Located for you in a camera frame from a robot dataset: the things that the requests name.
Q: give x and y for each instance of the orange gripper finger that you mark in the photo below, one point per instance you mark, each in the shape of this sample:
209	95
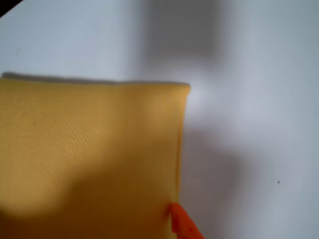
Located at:
183	224

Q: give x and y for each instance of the yellow bean bag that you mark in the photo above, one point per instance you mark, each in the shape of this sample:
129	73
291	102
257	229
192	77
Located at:
87	149

